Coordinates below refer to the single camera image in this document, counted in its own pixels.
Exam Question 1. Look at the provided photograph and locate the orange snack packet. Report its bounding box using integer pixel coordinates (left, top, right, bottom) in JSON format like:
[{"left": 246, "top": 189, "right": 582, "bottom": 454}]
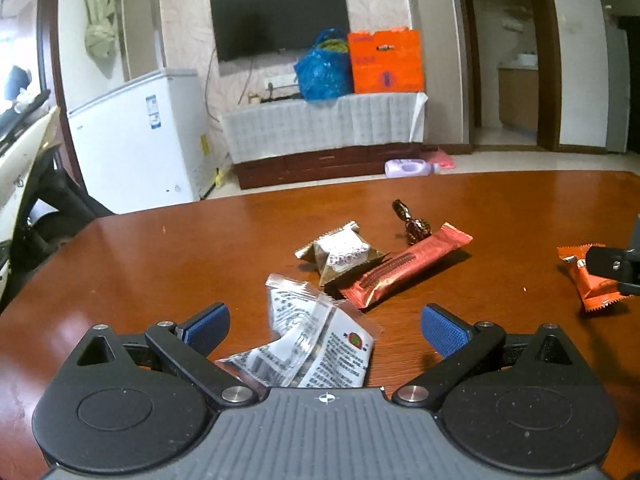
[{"left": 556, "top": 244, "right": 625, "bottom": 312}]

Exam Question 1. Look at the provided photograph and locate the red snack bar wrapper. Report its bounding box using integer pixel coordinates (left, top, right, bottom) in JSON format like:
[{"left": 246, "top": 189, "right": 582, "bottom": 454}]
[{"left": 340, "top": 223, "right": 473, "bottom": 310}]

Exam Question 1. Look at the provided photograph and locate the dark brown candy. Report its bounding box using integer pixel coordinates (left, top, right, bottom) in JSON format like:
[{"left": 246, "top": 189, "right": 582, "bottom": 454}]
[{"left": 392, "top": 200, "right": 432, "bottom": 245}]

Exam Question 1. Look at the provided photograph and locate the white printed snack packet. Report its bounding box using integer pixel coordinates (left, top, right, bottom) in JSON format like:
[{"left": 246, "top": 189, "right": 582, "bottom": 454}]
[{"left": 216, "top": 274, "right": 382, "bottom": 390}]

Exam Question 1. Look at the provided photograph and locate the gold white pastry packet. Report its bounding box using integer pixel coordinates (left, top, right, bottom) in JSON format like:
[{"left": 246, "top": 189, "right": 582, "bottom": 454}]
[{"left": 294, "top": 221, "right": 387, "bottom": 288}]

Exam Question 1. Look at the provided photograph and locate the dark wooden tv cabinet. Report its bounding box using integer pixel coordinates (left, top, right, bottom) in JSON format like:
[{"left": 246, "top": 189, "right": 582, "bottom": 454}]
[{"left": 233, "top": 143, "right": 422, "bottom": 190}]

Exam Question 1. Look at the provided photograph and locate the pink floor cloth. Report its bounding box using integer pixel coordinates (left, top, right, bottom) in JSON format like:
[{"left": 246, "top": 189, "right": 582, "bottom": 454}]
[{"left": 421, "top": 148, "right": 456, "bottom": 170}]

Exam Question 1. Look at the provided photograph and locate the purple plastic bottle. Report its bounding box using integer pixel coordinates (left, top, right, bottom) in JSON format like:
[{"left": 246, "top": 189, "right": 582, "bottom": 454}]
[{"left": 384, "top": 159, "right": 442, "bottom": 179}]

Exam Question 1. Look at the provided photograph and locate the white chest freezer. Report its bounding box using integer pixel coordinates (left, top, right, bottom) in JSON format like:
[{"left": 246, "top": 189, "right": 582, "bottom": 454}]
[{"left": 68, "top": 68, "right": 216, "bottom": 214}]

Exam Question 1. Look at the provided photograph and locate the white checked cabinet cloth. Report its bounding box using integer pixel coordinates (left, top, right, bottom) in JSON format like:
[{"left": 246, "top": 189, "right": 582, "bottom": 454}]
[{"left": 221, "top": 92, "right": 428, "bottom": 165}]

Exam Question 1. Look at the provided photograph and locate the orange cardboard box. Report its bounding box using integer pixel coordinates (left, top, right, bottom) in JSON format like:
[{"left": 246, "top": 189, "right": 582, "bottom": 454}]
[{"left": 347, "top": 27, "right": 425, "bottom": 94}]

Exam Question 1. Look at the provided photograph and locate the blue plastic bag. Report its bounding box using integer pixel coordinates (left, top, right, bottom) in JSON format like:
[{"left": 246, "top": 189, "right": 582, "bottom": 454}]
[{"left": 294, "top": 28, "right": 354, "bottom": 101}]

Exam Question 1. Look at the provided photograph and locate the green hanging curtain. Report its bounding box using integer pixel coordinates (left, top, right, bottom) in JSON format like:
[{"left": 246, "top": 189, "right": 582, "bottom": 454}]
[{"left": 85, "top": 0, "right": 117, "bottom": 61}]

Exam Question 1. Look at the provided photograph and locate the black wall television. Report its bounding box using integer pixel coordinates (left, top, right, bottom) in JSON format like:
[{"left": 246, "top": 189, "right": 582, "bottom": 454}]
[{"left": 209, "top": 0, "right": 350, "bottom": 62}]

